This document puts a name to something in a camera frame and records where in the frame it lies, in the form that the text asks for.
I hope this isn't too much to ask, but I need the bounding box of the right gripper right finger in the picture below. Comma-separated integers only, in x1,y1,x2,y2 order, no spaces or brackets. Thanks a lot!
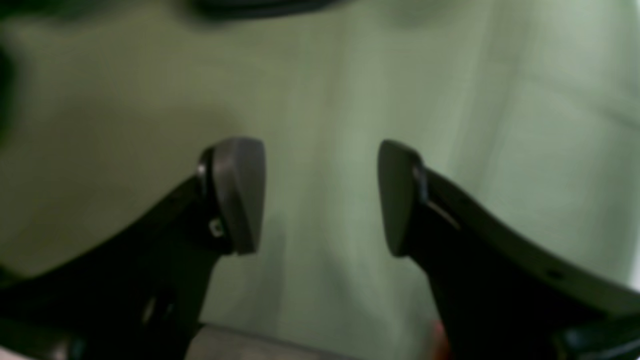
377,139,640,360

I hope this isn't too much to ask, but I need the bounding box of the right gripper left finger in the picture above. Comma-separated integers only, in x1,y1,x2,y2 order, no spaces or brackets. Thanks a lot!
0,136,266,360

